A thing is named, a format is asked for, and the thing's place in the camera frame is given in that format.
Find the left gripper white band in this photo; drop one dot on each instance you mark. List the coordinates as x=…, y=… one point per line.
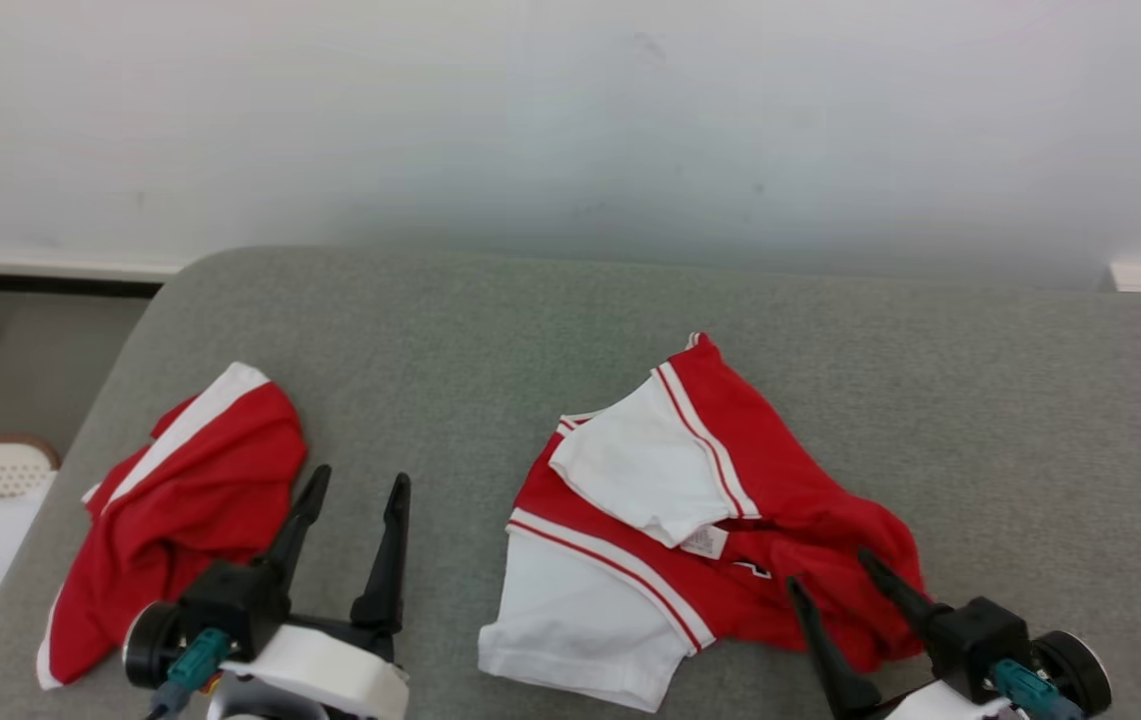
x=330, y=665

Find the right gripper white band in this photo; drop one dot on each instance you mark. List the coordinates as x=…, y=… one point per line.
x=940, y=705

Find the red shorts with white stripe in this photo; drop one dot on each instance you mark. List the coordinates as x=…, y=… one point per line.
x=190, y=480

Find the red and white jersey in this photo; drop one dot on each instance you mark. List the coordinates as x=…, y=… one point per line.
x=730, y=440

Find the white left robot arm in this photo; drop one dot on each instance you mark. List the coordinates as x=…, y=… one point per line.
x=260, y=705

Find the grey fabric panel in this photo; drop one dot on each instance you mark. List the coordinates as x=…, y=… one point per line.
x=530, y=350

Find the white baseboard with dark gap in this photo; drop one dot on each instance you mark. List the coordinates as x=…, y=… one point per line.
x=30, y=265

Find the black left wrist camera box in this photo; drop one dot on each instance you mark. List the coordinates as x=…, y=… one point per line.
x=230, y=600

